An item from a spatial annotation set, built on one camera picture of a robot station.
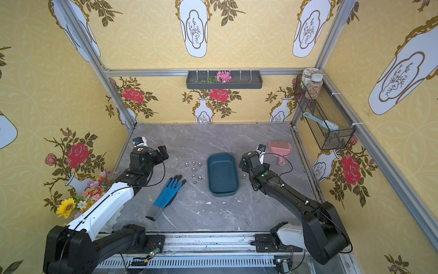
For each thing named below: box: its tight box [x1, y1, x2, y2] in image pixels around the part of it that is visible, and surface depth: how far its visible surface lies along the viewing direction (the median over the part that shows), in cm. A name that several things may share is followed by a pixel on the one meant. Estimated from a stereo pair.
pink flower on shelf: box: [214, 70, 233, 83], surface depth 90 cm
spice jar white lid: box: [305, 73, 324, 100], surface depth 82 cm
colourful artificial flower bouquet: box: [56, 169, 120, 220], surface depth 71 cm
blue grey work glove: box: [145, 174, 187, 222], surface depth 88 cm
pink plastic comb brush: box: [268, 140, 293, 167], surface depth 108 cm
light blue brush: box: [302, 111, 339, 131], surface depth 73 cm
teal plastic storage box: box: [207, 152, 239, 198], surface depth 96 cm
